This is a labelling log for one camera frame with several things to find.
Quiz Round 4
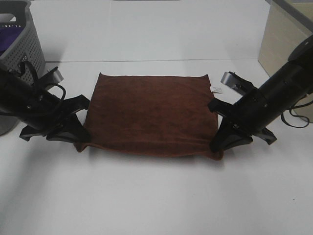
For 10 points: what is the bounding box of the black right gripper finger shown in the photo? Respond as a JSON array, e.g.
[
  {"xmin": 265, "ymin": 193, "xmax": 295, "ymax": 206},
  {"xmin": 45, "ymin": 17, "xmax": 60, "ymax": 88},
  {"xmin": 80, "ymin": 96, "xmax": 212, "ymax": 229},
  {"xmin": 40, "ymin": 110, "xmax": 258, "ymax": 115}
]
[
  {"xmin": 210, "ymin": 117, "xmax": 252, "ymax": 150},
  {"xmin": 254, "ymin": 128, "xmax": 277, "ymax": 145}
]

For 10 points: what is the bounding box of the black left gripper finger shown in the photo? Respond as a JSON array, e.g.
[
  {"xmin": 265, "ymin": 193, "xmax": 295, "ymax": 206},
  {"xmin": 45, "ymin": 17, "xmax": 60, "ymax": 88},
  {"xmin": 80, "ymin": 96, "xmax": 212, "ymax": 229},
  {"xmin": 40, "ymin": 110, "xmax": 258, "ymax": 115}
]
[
  {"xmin": 19, "ymin": 127, "xmax": 46, "ymax": 141},
  {"xmin": 46, "ymin": 115, "xmax": 91, "ymax": 142}
]

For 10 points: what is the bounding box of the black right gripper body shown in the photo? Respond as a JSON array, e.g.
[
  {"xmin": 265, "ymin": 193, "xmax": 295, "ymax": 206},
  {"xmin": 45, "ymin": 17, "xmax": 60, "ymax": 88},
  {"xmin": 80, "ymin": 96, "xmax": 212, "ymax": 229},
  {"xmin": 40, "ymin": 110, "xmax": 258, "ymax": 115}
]
[{"xmin": 208, "ymin": 89, "xmax": 277, "ymax": 137}]

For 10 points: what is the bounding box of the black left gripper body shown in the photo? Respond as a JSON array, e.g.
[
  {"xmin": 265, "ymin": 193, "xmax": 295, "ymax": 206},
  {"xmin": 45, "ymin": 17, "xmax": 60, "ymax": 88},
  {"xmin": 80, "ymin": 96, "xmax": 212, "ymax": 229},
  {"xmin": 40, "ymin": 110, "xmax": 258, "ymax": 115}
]
[{"xmin": 21, "ymin": 95, "xmax": 89, "ymax": 137}]

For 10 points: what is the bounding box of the brown towel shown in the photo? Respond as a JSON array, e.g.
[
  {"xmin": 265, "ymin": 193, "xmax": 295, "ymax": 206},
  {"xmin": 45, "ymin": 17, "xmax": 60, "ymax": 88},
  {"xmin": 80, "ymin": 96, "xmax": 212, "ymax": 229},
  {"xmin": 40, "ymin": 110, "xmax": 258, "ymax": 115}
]
[{"xmin": 75, "ymin": 74, "xmax": 224, "ymax": 160}]

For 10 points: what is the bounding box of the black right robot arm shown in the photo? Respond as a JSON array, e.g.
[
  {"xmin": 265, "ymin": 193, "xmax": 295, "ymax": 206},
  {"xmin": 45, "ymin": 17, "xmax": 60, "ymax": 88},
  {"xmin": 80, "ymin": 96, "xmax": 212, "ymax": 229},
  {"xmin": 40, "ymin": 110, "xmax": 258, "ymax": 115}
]
[{"xmin": 208, "ymin": 37, "xmax": 313, "ymax": 152}]

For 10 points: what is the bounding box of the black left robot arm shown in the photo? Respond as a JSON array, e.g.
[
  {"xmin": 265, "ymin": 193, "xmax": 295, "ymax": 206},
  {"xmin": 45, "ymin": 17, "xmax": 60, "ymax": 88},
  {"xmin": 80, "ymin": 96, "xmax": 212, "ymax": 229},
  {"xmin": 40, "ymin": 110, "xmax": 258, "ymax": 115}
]
[{"xmin": 0, "ymin": 70, "xmax": 91, "ymax": 143}]

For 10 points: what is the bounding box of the white towel care label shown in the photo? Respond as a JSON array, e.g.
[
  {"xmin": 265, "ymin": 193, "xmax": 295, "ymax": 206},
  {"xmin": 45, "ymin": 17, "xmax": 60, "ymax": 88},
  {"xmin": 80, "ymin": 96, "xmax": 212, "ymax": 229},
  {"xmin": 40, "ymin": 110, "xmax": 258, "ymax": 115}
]
[{"xmin": 210, "ymin": 86, "xmax": 223, "ymax": 94}]

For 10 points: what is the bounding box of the grey perforated laundry basket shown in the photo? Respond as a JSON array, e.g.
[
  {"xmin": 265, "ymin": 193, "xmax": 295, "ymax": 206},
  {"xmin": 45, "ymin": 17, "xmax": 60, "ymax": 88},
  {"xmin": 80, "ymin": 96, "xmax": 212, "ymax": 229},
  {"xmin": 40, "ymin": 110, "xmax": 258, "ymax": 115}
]
[{"xmin": 0, "ymin": 0, "xmax": 45, "ymax": 134}]

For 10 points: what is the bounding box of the purple cloth in basket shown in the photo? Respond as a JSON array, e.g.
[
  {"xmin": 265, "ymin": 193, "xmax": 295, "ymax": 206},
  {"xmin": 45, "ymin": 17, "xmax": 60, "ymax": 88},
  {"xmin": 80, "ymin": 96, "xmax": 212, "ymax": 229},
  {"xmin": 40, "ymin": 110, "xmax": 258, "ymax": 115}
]
[{"xmin": 0, "ymin": 27, "xmax": 23, "ymax": 55}]

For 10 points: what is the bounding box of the beige storage bin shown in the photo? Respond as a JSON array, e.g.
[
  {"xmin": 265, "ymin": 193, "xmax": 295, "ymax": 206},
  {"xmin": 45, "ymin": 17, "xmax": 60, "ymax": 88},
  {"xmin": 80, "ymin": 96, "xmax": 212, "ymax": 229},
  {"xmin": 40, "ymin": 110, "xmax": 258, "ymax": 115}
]
[{"xmin": 258, "ymin": 0, "xmax": 313, "ymax": 127}]

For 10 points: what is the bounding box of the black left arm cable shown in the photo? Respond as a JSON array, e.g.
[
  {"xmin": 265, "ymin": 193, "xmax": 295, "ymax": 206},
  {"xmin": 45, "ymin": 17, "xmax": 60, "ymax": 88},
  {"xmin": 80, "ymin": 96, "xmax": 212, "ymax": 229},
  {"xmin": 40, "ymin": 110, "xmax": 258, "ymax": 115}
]
[{"xmin": 14, "ymin": 60, "xmax": 67, "ymax": 103}]

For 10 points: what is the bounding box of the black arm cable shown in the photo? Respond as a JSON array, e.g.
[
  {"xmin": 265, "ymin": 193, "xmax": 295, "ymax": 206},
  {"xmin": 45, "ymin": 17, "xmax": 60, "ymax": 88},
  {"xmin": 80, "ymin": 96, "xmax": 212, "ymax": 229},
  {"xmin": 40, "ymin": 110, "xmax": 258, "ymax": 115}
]
[
  {"xmin": 14, "ymin": 60, "xmax": 67, "ymax": 103},
  {"xmin": 281, "ymin": 96, "xmax": 313, "ymax": 128}
]

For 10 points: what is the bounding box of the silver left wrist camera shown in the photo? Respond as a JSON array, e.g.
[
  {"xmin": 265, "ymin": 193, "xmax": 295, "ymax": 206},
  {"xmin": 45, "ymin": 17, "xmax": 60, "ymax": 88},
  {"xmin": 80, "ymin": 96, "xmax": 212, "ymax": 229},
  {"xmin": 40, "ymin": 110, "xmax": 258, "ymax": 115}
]
[{"xmin": 41, "ymin": 67, "xmax": 64, "ymax": 84}]

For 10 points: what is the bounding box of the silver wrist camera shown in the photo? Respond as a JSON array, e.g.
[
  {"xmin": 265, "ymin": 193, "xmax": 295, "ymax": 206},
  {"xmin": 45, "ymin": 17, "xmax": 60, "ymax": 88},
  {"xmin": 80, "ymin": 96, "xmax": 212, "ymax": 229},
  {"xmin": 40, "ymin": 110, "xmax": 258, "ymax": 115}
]
[
  {"xmin": 41, "ymin": 67, "xmax": 64, "ymax": 84},
  {"xmin": 221, "ymin": 71, "xmax": 255, "ymax": 95}
]

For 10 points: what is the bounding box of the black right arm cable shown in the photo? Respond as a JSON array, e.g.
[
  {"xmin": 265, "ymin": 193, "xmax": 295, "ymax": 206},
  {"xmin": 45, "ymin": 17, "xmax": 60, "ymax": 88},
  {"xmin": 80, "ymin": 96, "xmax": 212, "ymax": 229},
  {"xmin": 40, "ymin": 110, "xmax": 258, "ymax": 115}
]
[{"xmin": 281, "ymin": 96, "xmax": 313, "ymax": 128}]

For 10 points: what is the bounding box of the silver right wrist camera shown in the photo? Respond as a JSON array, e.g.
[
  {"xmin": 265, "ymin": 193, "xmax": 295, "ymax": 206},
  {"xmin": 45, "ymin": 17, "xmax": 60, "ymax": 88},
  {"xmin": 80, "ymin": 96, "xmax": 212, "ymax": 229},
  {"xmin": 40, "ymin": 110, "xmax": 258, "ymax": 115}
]
[{"xmin": 221, "ymin": 71, "xmax": 255, "ymax": 95}]

